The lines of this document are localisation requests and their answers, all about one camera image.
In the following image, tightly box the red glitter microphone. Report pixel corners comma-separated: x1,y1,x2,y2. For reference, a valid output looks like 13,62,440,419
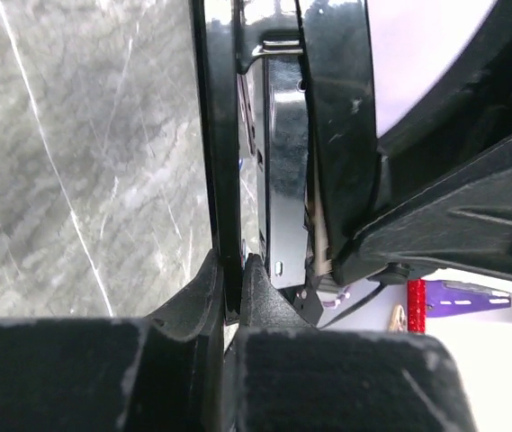
407,279,427,334

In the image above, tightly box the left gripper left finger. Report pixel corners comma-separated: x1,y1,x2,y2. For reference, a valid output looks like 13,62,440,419
0,250,237,431

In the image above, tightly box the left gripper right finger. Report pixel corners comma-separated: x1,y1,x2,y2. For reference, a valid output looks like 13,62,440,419
236,255,476,431

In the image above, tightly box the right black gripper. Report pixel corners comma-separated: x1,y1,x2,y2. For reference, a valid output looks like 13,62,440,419
298,1,512,284

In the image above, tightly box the black stapler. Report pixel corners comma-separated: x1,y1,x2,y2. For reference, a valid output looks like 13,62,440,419
190,1,323,326

